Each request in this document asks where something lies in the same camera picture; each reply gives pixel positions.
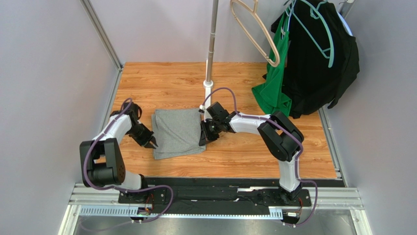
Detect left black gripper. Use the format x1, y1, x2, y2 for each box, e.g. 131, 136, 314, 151
127, 123, 157, 149

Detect grey cloth napkin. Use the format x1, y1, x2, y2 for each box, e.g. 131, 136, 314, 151
152, 108, 206, 160

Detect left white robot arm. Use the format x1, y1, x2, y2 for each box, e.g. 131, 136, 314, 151
79, 98, 158, 193

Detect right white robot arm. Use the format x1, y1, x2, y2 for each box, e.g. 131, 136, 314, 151
199, 102, 304, 200

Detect green shirt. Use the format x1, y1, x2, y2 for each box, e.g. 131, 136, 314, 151
252, 13, 292, 116

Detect metal stand pole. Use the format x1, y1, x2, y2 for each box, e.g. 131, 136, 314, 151
204, 0, 219, 88

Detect beige clothes hanger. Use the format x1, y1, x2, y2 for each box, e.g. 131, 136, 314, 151
230, 0, 281, 68

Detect black shirt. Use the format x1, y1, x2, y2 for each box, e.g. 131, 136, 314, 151
271, 0, 360, 118

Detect teal clothes hanger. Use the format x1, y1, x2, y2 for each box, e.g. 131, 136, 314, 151
283, 0, 336, 69

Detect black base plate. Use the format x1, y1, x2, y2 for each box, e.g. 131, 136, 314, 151
116, 177, 314, 215

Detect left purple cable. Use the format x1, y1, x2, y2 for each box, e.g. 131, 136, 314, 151
82, 97, 175, 224

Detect purple cable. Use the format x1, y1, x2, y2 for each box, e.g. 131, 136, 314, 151
200, 87, 319, 227
82, 97, 175, 224

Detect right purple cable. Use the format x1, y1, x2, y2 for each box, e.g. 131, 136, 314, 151
200, 87, 319, 227

